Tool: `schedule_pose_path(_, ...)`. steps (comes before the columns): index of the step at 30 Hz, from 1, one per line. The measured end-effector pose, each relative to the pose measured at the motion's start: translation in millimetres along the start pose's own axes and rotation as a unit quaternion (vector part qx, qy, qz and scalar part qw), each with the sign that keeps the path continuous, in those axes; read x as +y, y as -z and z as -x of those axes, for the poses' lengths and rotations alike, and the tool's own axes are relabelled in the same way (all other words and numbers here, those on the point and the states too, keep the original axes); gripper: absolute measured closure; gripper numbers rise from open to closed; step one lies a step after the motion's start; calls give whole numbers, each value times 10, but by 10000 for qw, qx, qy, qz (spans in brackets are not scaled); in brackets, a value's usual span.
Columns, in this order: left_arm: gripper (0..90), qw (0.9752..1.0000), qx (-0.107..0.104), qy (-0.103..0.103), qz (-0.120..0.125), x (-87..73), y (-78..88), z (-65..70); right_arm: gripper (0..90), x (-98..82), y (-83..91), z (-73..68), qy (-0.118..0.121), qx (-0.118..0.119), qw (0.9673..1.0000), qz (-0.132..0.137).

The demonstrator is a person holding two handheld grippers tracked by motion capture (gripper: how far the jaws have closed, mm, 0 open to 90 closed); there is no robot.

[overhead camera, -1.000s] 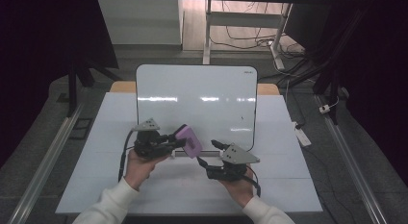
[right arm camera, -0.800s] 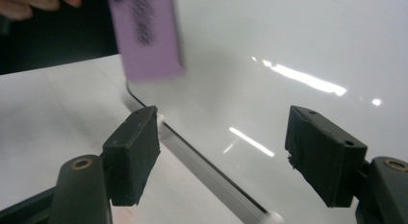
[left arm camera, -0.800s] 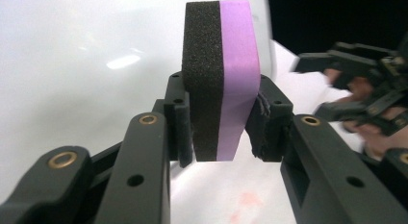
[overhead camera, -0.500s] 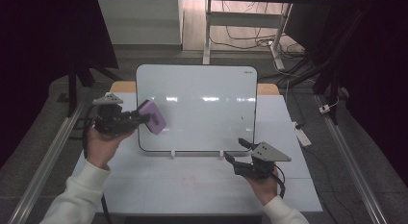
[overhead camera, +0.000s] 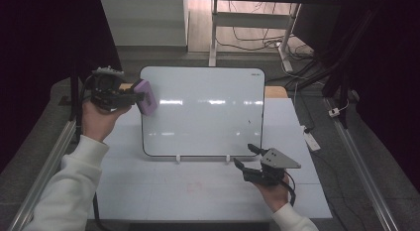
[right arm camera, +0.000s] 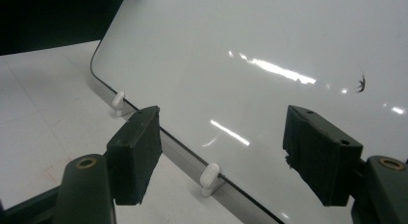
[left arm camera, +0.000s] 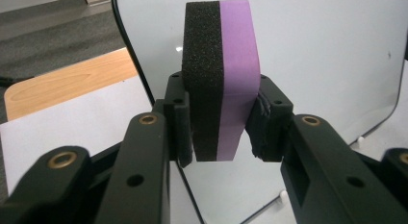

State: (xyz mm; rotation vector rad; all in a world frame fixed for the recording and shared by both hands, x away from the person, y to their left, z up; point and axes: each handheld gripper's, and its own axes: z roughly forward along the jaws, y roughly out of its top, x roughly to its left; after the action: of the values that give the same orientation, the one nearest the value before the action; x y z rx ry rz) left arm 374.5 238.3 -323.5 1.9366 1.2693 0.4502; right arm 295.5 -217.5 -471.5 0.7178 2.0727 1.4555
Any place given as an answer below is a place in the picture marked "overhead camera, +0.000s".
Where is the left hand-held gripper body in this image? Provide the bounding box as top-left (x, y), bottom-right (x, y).
top-left (89, 65), bottom-right (137, 111)

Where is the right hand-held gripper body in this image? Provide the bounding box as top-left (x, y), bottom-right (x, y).
top-left (244, 147), bottom-right (302, 187)

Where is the purple and black whiteboard eraser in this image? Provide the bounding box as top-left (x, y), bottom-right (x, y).
top-left (133, 78), bottom-right (158, 117)

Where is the person's right hand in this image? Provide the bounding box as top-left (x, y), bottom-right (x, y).
top-left (256, 176), bottom-right (292, 214)

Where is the person's left hand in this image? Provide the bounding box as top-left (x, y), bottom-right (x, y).
top-left (80, 100), bottom-right (133, 144)

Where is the white power strip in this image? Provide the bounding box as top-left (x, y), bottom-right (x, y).
top-left (301, 125), bottom-right (322, 152)

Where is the white whiteboard with black rim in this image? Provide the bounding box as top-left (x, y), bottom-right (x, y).
top-left (139, 65), bottom-right (266, 159)

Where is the wooden table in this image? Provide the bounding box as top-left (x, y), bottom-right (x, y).
top-left (118, 83), bottom-right (289, 99)

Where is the black curtain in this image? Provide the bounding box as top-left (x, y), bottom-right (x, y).
top-left (0, 0), bottom-right (123, 173)
top-left (340, 0), bottom-right (420, 192)

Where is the white cabinet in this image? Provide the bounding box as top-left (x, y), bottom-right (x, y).
top-left (99, 0), bottom-right (190, 47)

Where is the right hand-held gripper black cable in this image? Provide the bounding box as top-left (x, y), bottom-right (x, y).
top-left (282, 171), bottom-right (297, 207)

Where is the aluminium floor rail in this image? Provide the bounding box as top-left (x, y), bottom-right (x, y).
top-left (325, 98), bottom-right (400, 231)
top-left (8, 120), bottom-right (78, 231)

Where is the tangle of black floor cables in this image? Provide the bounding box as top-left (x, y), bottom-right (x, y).
top-left (217, 1), bottom-right (318, 63)

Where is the white desk frame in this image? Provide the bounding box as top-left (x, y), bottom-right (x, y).
top-left (208, 0), bottom-right (302, 72)

